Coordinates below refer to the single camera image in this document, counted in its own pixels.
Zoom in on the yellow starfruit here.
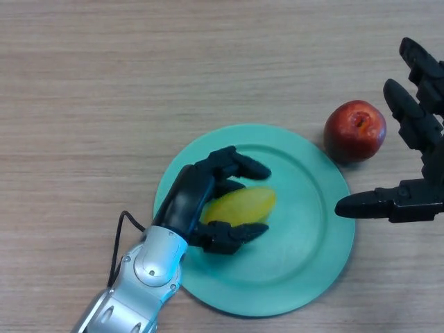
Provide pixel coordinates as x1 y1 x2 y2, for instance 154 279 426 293
203 186 278 227

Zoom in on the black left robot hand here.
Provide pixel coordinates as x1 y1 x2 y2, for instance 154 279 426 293
151 145 272 255

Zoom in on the red apple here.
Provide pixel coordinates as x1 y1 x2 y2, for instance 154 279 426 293
323 99 387 164

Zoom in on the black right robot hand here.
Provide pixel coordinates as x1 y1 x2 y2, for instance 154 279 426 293
334 37 444 223

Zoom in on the green round plate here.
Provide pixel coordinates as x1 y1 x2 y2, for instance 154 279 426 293
153 123 355 317

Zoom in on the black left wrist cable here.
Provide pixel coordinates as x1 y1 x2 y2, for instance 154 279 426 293
107 210 147 289

